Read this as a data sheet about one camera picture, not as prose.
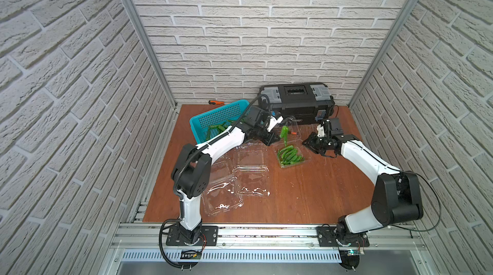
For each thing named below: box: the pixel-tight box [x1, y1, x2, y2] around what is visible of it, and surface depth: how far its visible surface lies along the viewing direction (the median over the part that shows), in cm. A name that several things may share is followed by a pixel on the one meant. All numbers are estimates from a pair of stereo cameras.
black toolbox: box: [258, 82, 336, 125], surface depth 102 cm
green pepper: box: [279, 125, 289, 148], surface depth 88 cm
